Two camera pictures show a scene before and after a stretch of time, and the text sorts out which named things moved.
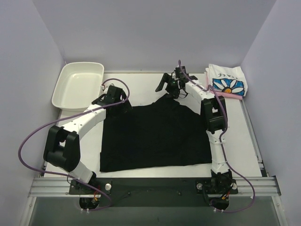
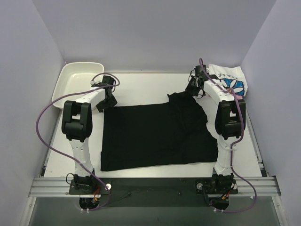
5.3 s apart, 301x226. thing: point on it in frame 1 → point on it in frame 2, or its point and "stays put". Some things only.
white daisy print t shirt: (227, 79) stays put
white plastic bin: (79, 85) stays put
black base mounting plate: (157, 192) stays put
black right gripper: (170, 83) → (192, 87)
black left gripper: (121, 103) → (106, 102)
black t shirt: (163, 133) stays put
